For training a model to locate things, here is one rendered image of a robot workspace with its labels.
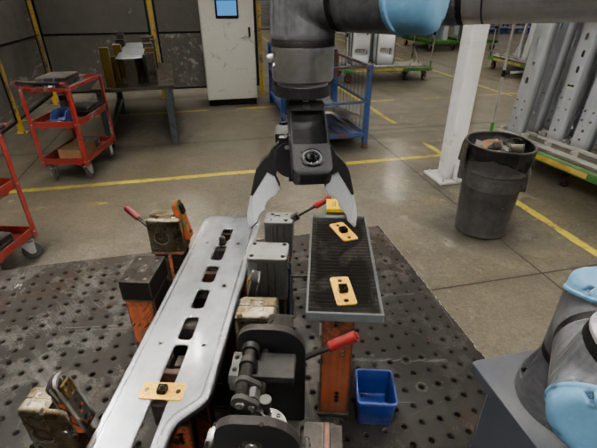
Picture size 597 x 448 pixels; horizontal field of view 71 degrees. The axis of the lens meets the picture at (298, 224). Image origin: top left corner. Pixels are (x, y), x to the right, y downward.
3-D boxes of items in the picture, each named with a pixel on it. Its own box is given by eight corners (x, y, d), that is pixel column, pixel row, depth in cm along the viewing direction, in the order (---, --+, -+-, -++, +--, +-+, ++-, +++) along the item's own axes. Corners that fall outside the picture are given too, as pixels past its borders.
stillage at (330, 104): (280, 125, 584) (279, 53, 537) (334, 122, 601) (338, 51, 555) (302, 154, 483) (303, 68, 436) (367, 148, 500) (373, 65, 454)
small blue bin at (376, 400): (352, 390, 114) (354, 368, 110) (388, 392, 114) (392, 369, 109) (354, 427, 105) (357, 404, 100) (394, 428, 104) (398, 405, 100)
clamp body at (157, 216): (165, 295, 150) (147, 206, 132) (205, 297, 149) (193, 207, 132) (155, 316, 141) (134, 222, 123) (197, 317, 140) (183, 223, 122)
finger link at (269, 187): (253, 212, 64) (288, 166, 60) (250, 232, 59) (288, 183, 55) (235, 202, 63) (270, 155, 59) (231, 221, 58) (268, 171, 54)
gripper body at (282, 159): (326, 160, 62) (330, 76, 56) (331, 183, 54) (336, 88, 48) (274, 161, 62) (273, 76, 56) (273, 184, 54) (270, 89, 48)
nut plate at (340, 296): (329, 278, 83) (329, 274, 82) (347, 277, 83) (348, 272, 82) (337, 306, 75) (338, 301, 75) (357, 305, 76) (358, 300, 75)
